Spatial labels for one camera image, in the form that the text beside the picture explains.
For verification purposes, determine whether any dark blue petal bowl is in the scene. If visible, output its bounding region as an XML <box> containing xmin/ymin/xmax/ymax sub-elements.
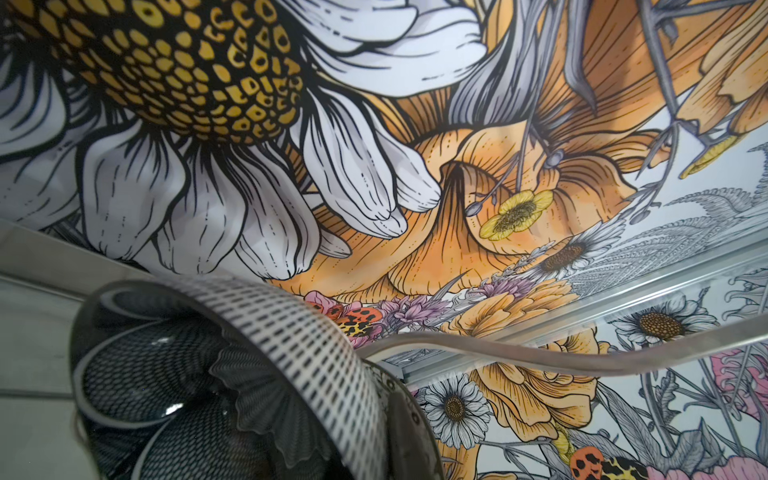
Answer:
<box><xmin>68</xmin><ymin>277</ymin><xmax>445</xmax><ymax>480</ymax></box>

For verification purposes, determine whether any silver metal dish rack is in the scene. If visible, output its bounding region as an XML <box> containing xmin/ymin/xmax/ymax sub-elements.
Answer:
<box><xmin>0</xmin><ymin>218</ymin><xmax>768</xmax><ymax>397</ymax></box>

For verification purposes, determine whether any right aluminium corner post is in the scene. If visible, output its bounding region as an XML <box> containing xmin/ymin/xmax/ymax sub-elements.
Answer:
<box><xmin>357</xmin><ymin>232</ymin><xmax>767</xmax><ymax>387</ymax></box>

